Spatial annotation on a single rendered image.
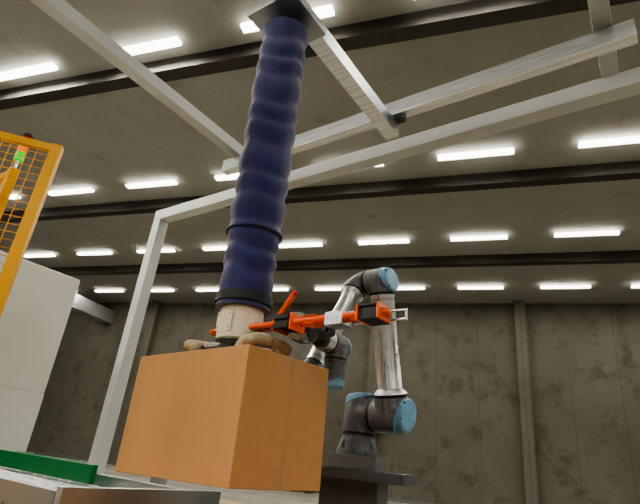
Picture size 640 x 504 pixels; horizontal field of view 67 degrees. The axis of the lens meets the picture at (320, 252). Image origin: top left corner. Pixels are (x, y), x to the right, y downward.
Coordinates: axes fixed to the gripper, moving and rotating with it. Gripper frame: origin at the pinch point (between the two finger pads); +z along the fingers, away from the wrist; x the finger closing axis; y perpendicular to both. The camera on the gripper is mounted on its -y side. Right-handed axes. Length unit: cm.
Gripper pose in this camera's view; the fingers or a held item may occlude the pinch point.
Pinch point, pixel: (294, 323)
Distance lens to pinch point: 172.0
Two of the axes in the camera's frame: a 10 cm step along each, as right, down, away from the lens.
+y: -8.3, 1.5, 5.4
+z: -5.5, -3.9, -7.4
